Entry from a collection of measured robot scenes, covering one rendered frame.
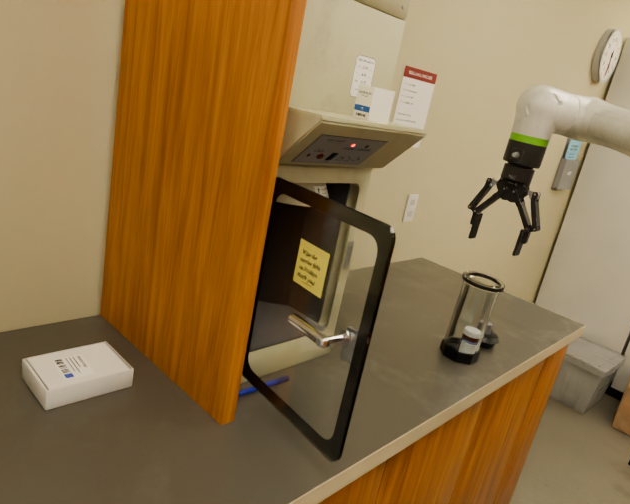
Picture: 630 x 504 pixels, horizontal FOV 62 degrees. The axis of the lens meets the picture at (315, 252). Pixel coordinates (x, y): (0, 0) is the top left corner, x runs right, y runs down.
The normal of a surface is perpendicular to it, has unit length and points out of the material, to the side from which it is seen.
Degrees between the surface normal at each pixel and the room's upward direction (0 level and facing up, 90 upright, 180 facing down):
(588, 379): 95
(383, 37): 90
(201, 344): 90
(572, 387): 95
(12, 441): 0
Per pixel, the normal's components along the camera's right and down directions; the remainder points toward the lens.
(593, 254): -0.68, 0.09
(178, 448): 0.19, -0.94
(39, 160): 0.70, 0.34
